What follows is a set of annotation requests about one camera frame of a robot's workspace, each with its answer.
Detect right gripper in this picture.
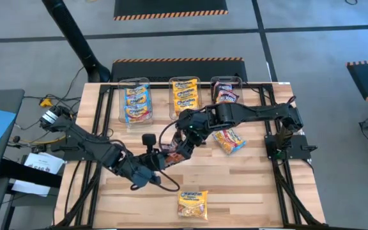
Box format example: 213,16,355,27
172,126,208,160

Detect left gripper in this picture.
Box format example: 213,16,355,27
141,147,183,173

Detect black fire noodle pack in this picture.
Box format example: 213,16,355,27
215,89,240,105
163,134,187,167
213,82,233,94

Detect yellow chicken ramen pack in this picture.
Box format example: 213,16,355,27
172,79,198,92
173,88,199,102
173,97,201,116
177,190,209,221

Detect blue beef ramen pack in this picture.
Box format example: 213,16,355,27
125,93,152,108
211,127,247,156
125,84,150,96
123,103,153,125

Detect clear plastic bin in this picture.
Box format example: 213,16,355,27
210,75,245,106
117,77,154,129
168,75,203,121

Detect white paper sheet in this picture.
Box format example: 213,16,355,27
11,178,52,196
24,152,65,175

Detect black tower fan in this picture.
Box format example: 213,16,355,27
41,0,112,83

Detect grey desk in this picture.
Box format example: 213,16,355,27
0,88,26,183

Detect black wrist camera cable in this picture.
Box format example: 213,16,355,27
157,119,181,151
129,159,181,193

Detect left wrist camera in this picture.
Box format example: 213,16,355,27
141,133,158,155

